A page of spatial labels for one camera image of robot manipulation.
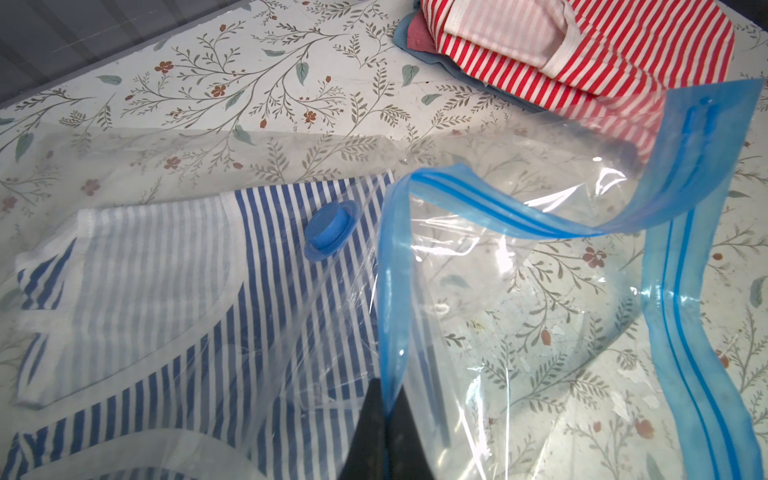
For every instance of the red garment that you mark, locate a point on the red garment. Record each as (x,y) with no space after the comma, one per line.
(419,39)

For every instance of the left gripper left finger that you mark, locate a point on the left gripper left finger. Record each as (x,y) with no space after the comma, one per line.
(366,457)

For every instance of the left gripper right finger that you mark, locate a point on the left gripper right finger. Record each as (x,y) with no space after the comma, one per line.
(406,455)

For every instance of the blue tank top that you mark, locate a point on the blue tank top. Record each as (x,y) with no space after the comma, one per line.
(449,65)

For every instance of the blue vacuum valve cap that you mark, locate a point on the blue vacuum valve cap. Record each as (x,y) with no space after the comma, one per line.
(329,229)

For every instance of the navy striped folded garment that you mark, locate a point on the navy striped folded garment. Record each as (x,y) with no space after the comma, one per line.
(194,340)

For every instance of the clear vacuum bag blue zipper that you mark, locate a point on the clear vacuum bag blue zipper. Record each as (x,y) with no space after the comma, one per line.
(537,295)

